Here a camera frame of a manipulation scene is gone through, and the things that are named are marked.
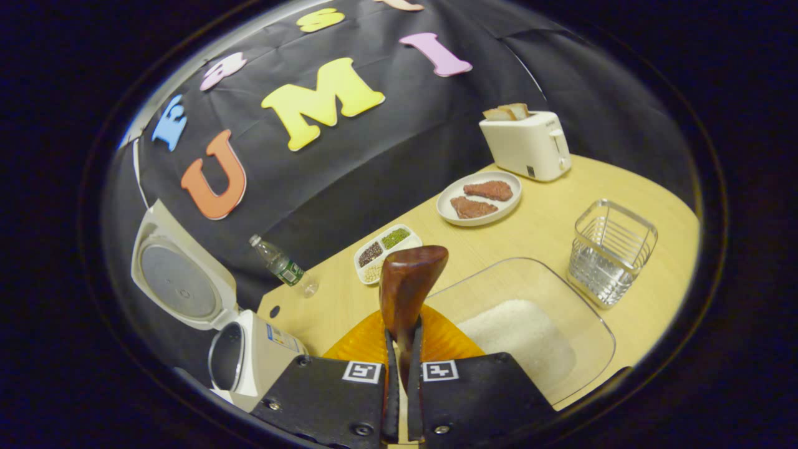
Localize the brown wooden spoon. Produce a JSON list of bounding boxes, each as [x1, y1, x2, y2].
[[379, 245, 449, 390]]

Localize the metal wire chopstick holder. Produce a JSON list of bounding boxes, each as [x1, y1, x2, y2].
[[567, 199, 659, 310]]

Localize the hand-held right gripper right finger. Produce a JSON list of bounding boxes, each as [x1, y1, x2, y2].
[[408, 306, 559, 449]]

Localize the white divided dish of beans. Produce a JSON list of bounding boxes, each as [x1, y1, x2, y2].
[[353, 224, 423, 286]]

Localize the white oval plate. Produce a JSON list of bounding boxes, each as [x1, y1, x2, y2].
[[436, 171, 522, 227]]

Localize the white rice cooker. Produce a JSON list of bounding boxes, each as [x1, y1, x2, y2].
[[131, 200, 309, 413]]

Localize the clear tray of rice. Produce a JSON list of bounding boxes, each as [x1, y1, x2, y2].
[[424, 258, 617, 406]]

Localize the white toaster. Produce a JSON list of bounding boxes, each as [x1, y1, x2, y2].
[[479, 111, 572, 183]]

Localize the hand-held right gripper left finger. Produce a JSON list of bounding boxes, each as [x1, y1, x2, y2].
[[267, 309, 400, 449]]

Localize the brown meat piece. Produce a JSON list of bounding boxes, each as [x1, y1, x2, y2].
[[463, 180, 514, 202], [450, 196, 499, 220]]

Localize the clear plastic water bottle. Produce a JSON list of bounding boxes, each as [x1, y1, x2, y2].
[[249, 234, 320, 298]]

